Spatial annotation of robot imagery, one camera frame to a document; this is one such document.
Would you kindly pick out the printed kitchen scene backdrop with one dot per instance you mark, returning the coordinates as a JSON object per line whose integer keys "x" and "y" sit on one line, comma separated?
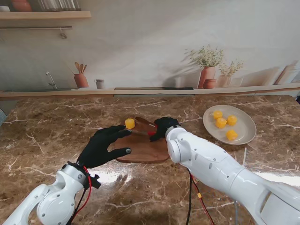
{"x": 140, "y": 47}

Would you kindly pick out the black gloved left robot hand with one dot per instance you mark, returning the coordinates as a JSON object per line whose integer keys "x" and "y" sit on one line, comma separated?
{"x": 96, "y": 150}

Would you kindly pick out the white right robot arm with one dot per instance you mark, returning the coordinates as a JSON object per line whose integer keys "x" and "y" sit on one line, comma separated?
{"x": 211, "y": 168}

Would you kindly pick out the beige round plate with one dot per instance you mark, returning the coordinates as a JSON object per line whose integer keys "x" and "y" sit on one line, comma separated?
{"x": 243, "y": 131}

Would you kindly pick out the dark wooden cutting board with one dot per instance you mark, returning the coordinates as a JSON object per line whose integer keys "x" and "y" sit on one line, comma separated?
{"x": 140, "y": 150}

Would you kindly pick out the grey blue panel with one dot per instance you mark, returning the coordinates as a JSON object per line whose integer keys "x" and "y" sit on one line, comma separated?
{"x": 2, "y": 116}

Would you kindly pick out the dark blurry object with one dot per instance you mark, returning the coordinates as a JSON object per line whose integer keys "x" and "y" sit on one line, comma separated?
{"x": 298, "y": 98}

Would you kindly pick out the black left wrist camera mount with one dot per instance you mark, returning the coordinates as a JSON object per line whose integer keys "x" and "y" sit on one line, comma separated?
{"x": 95, "y": 181}

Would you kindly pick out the yellow corn chunk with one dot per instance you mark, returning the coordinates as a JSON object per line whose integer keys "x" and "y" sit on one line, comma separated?
{"x": 232, "y": 119}
{"x": 217, "y": 114}
{"x": 129, "y": 123}
{"x": 221, "y": 123}
{"x": 231, "y": 135}

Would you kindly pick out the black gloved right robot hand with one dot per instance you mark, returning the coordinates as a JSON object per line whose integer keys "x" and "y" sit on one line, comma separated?
{"x": 164, "y": 126}

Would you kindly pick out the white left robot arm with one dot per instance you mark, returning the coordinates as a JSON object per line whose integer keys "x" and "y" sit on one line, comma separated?
{"x": 54, "y": 199}

